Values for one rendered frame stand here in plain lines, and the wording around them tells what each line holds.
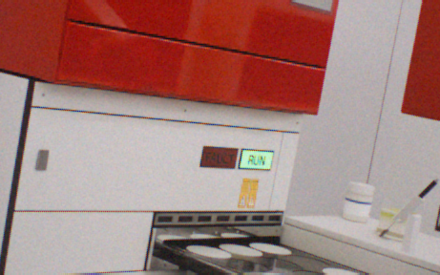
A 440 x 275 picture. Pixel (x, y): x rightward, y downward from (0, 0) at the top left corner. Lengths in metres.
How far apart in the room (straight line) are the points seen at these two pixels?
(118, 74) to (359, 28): 3.37
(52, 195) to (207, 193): 0.44
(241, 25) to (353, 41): 3.05
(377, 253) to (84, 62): 0.85
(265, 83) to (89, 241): 0.54
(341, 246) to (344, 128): 2.89
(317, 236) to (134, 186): 0.54
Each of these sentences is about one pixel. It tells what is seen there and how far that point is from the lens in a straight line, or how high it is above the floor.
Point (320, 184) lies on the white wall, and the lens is 5.09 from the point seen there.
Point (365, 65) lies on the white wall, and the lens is 5.22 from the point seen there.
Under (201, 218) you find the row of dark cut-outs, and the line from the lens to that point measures 2.17.
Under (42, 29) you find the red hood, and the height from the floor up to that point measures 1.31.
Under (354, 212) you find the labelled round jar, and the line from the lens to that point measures 2.52.
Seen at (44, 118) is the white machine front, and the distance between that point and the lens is 1.81.
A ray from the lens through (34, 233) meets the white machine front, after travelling 1.86.
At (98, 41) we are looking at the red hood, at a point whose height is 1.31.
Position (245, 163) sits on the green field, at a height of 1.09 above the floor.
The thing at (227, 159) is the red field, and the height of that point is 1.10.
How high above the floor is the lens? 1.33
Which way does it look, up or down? 5 degrees down
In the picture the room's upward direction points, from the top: 10 degrees clockwise
